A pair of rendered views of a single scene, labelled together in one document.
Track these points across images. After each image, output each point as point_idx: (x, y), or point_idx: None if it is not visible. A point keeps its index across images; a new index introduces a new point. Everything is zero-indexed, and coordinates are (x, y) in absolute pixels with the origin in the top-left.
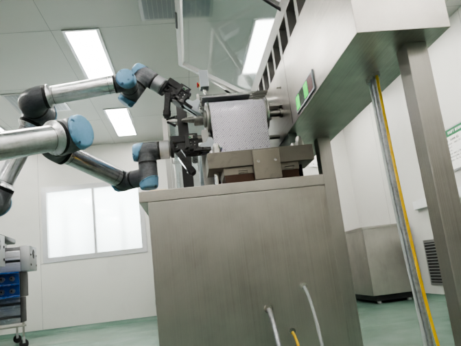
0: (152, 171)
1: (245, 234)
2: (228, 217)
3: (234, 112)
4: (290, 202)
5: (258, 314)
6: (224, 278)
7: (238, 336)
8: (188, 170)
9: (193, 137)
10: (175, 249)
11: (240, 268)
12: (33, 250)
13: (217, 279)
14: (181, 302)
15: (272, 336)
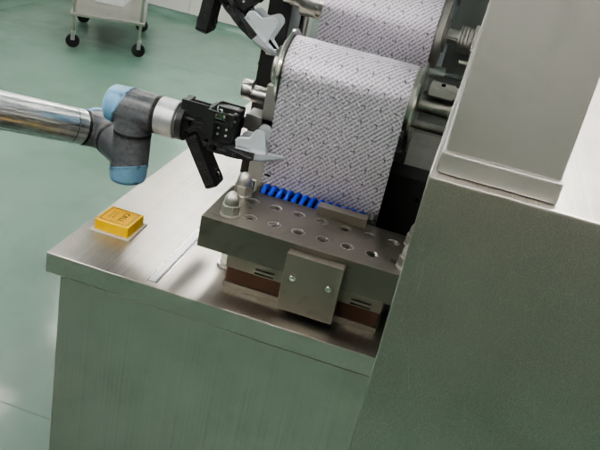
0: (131, 159)
1: (215, 396)
2: (194, 360)
3: (334, 92)
4: (316, 386)
5: None
6: (162, 439)
7: None
8: (202, 179)
9: (226, 120)
10: (93, 366)
11: (191, 437)
12: None
13: (150, 436)
14: (87, 437)
15: None
